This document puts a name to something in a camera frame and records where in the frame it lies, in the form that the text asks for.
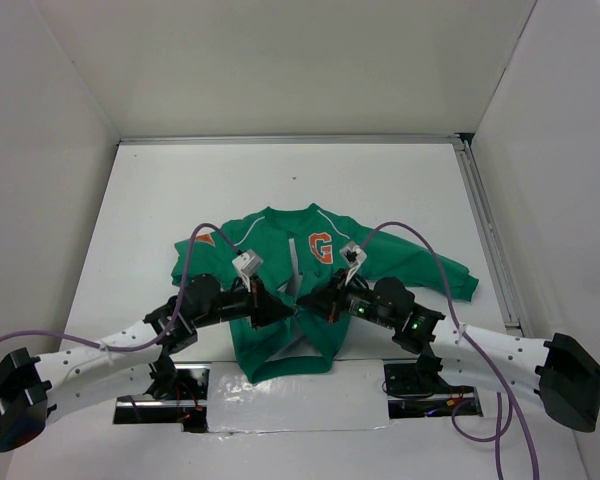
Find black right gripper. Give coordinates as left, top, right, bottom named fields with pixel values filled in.
left=298, top=266, right=397, bottom=328

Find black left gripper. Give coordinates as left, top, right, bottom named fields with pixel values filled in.
left=194, top=273, right=294, bottom=330

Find green jacket white lining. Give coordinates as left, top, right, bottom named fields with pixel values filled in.
left=171, top=204, right=479, bottom=384

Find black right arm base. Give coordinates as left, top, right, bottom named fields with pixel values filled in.
left=381, top=359, right=482, bottom=420

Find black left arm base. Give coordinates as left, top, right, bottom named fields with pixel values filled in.
left=113, top=362, right=211, bottom=434

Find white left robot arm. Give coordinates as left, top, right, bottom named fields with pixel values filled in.
left=0, top=274, right=293, bottom=453

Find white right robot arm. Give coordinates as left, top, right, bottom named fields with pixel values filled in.
left=298, top=271, right=600, bottom=433

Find white taped cover panel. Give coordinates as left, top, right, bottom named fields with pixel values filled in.
left=207, top=360, right=390, bottom=434

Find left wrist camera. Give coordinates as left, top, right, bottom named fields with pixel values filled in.
left=232, top=249, right=263, bottom=292

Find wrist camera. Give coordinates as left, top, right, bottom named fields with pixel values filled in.
left=232, top=249, right=263, bottom=292
left=339, top=241, right=367, bottom=286

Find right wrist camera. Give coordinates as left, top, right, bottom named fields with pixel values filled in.
left=339, top=241, right=367, bottom=286

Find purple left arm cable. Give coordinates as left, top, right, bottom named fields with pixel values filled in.
left=0, top=222, right=244, bottom=436

